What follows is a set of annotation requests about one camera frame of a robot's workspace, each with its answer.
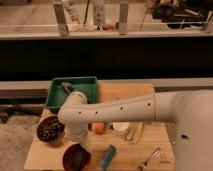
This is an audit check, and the left metal bracket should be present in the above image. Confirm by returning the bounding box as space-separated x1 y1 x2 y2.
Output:
53 1 69 36

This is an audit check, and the right metal bracket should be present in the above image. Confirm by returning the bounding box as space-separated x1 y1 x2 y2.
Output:
119 1 129 35

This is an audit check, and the red bowl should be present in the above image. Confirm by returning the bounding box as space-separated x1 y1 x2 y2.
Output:
62 144 91 171

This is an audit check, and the orange fruit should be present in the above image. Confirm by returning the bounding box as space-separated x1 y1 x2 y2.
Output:
92 122 105 134

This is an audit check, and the beige banana peel object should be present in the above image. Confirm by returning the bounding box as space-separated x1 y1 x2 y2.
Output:
125 122 144 143

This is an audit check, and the white small cup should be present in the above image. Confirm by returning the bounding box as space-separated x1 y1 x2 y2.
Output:
112 122 129 135

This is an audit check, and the green plastic tray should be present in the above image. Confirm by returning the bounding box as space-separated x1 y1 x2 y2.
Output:
45 76 98 113

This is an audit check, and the metal bracket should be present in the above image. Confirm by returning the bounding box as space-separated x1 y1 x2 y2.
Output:
53 1 69 36
119 1 129 35

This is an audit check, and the black machine background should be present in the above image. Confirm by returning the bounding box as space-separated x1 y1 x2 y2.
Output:
151 0 213 29

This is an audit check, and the wooden board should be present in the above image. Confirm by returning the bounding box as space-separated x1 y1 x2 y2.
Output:
24 82 175 171

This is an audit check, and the small grey object in tray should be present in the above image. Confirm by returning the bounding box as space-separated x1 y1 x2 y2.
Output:
61 82 71 93

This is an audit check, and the dark bowl with beans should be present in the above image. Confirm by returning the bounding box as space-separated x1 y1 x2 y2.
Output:
37 116 65 143

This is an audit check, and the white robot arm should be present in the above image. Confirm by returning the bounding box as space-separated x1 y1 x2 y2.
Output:
58 90 213 171

